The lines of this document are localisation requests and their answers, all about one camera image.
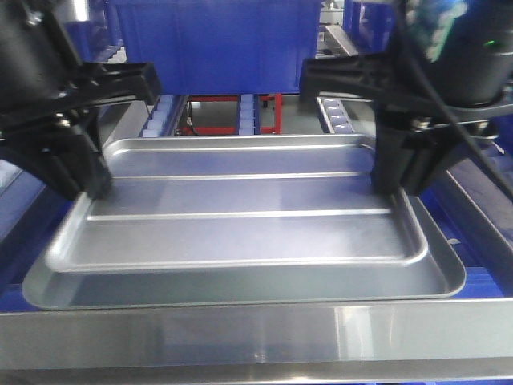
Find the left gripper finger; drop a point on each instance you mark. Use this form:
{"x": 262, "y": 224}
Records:
{"x": 86, "y": 170}
{"x": 54, "y": 160}

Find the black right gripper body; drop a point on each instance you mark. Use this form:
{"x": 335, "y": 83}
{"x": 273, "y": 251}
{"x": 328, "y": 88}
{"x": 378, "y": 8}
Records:
{"x": 461, "y": 87}

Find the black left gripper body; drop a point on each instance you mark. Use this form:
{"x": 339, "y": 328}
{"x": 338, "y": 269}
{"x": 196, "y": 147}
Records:
{"x": 47, "y": 108}

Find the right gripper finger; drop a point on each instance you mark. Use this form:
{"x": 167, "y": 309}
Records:
{"x": 392, "y": 156}
{"x": 432, "y": 153}

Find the silver ribbed metal tray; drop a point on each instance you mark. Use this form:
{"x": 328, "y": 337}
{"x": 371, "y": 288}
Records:
{"x": 230, "y": 202}

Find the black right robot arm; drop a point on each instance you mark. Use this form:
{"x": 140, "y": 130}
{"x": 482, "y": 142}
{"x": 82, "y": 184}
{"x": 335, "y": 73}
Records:
{"x": 486, "y": 26}

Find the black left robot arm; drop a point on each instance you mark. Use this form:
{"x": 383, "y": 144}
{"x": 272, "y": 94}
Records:
{"x": 30, "y": 33}

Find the large grey tray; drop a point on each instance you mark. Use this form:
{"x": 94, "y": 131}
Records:
{"x": 440, "y": 274}

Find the blue bin centre shelf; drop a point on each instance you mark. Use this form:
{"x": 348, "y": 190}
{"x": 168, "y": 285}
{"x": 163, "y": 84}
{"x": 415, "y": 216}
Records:
{"x": 221, "y": 47}

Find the far left roller track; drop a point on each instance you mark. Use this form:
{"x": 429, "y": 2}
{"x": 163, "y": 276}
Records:
{"x": 118, "y": 57}

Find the green circuit board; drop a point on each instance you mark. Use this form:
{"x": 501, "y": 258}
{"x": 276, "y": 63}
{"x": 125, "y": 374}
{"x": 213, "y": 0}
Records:
{"x": 432, "y": 23}

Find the middle white roller track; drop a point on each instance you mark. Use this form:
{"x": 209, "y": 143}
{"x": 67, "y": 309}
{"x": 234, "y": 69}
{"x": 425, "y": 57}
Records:
{"x": 246, "y": 125}

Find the left steel divider rail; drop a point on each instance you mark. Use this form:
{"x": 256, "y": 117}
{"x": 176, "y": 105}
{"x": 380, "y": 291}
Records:
{"x": 27, "y": 205}

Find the steel divider rail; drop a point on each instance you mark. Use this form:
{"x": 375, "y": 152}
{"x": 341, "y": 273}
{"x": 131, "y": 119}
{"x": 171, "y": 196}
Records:
{"x": 482, "y": 214}
{"x": 27, "y": 205}

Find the red metal cart frame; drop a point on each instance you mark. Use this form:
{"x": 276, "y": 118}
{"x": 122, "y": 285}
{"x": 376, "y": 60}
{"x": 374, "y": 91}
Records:
{"x": 218, "y": 115}

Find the right steel divider rail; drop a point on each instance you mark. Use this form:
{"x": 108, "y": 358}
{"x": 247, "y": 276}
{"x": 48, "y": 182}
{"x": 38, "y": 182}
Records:
{"x": 482, "y": 214}

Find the steel front shelf rail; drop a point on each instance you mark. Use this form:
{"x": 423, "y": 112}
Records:
{"x": 347, "y": 342}

